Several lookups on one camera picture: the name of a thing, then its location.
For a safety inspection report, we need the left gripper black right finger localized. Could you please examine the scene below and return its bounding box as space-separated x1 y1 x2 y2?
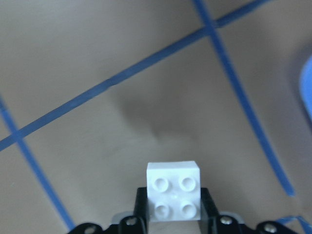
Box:
198 188 219 234

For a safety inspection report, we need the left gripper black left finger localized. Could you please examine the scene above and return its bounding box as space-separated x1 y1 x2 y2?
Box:
133 187 150 234

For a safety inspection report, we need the white block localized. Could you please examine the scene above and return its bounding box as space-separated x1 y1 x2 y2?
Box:
146 161 201 222

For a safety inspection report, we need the blue plastic tray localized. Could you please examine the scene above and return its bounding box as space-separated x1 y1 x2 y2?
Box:
299 56 312 121

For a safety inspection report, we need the brown paper table cover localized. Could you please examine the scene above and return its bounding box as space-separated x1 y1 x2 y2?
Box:
0 0 312 227

